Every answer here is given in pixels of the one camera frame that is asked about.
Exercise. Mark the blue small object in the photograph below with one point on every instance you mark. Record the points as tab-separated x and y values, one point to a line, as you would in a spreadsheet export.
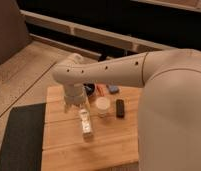
112	89

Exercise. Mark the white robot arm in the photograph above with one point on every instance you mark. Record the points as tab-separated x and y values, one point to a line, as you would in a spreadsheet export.
169	108

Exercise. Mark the wooden table board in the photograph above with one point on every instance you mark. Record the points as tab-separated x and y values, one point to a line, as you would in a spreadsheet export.
114	141

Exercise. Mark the dark ceramic bowl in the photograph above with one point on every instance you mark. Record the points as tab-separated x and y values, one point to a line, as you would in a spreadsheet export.
90	89

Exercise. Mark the grey upholstered furniture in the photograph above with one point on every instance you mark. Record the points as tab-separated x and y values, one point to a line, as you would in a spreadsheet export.
14	35

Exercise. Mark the white ceramic cup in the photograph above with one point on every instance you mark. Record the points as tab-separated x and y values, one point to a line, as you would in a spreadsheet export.
102	105

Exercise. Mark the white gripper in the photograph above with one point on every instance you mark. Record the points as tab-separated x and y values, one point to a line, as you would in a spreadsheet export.
74	95

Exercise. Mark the black rectangular block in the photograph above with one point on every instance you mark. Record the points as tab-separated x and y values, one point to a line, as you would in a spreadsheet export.
120	109

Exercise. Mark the dark grey mat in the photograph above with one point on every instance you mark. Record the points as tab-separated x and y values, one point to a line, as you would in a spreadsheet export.
21	149

